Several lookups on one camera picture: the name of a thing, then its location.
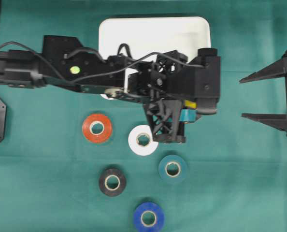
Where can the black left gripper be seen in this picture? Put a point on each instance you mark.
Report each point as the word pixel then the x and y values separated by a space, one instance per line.
pixel 157 85

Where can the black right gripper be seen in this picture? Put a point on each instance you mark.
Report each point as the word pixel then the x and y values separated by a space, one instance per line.
pixel 274 70

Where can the yellow tape roll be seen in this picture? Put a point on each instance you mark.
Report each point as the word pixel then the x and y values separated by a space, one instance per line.
pixel 190 104

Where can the green tape roll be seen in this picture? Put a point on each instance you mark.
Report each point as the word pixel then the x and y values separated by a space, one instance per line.
pixel 173 169

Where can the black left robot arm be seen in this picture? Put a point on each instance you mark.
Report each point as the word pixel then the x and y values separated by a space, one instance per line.
pixel 65 63

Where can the white tape roll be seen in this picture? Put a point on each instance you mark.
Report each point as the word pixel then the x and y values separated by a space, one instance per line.
pixel 141 142

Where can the white plastic tray case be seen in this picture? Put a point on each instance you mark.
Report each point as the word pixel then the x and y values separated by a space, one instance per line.
pixel 144 35

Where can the black tape roll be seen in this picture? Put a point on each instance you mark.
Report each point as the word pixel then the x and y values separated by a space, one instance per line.
pixel 112 182

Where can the blue tape roll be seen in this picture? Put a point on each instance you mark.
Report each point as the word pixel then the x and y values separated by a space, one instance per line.
pixel 148 217

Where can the red tape roll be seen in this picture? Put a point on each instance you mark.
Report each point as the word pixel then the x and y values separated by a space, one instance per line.
pixel 97 128

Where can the green table cloth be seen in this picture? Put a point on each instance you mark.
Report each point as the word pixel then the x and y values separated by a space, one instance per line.
pixel 237 168

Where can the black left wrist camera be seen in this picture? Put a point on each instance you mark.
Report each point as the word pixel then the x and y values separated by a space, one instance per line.
pixel 204 82

